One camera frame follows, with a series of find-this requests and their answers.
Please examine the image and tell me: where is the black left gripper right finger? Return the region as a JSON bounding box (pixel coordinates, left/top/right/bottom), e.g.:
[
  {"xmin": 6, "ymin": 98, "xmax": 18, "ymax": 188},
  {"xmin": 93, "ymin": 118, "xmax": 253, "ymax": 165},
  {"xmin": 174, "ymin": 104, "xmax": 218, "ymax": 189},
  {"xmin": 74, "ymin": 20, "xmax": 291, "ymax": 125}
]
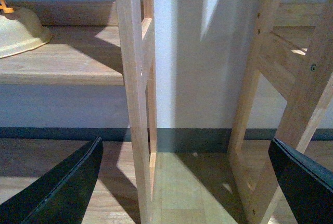
[{"xmin": 268, "ymin": 139, "xmax": 332, "ymax": 223}]

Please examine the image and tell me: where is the left wooden shelf unit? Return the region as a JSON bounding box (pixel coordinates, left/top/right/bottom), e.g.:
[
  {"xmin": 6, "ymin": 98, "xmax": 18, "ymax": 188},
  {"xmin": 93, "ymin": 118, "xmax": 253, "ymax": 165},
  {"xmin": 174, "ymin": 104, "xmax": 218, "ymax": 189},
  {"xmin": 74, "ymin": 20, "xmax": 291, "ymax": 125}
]
[{"xmin": 1, "ymin": 0, "xmax": 157, "ymax": 223}]

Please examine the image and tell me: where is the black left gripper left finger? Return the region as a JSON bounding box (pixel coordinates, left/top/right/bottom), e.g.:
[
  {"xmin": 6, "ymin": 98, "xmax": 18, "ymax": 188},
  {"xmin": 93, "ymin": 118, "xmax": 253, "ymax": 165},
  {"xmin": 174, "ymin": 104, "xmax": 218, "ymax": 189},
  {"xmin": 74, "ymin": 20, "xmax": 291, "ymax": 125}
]
[{"xmin": 1, "ymin": 138, "xmax": 103, "ymax": 223}]

